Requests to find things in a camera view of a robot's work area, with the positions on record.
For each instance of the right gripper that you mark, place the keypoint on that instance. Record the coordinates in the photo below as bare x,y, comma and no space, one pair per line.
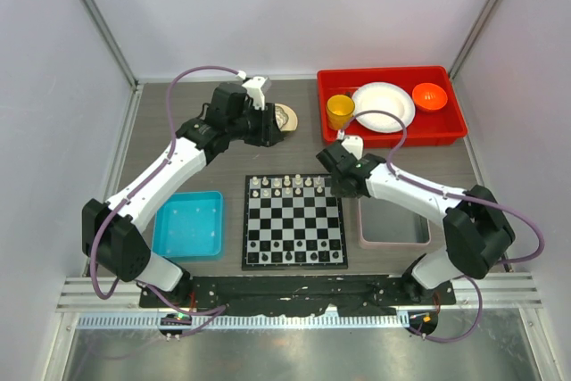
335,190

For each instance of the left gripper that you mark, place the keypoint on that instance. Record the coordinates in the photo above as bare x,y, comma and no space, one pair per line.
268,133

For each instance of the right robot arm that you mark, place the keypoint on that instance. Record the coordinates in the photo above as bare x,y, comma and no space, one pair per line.
476,231

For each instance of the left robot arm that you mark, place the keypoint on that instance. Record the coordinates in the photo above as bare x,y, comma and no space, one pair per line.
112,230

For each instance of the black white chess board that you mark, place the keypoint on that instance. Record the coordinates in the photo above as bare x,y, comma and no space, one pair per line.
287,219

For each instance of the patterned small bowl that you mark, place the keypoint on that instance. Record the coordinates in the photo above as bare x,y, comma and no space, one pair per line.
282,117

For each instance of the beige saucer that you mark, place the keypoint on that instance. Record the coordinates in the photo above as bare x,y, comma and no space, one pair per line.
292,124

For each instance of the silver metal tray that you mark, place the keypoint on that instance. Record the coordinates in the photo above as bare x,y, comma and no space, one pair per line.
383,224

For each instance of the yellow plastic cup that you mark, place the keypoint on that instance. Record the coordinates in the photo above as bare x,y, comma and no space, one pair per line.
339,110

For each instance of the white paper plate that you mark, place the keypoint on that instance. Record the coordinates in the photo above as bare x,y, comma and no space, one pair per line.
386,97

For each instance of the orange plastic bowl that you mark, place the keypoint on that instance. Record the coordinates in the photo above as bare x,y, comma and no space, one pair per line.
429,97

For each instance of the blue plastic tray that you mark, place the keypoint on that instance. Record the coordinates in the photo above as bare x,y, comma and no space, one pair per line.
190,227

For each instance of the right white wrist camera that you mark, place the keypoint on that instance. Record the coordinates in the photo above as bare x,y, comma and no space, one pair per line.
351,143

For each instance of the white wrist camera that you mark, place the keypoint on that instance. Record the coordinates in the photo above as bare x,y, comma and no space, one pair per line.
351,143
255,87

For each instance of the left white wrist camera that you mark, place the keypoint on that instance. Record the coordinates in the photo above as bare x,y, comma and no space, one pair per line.
255,87

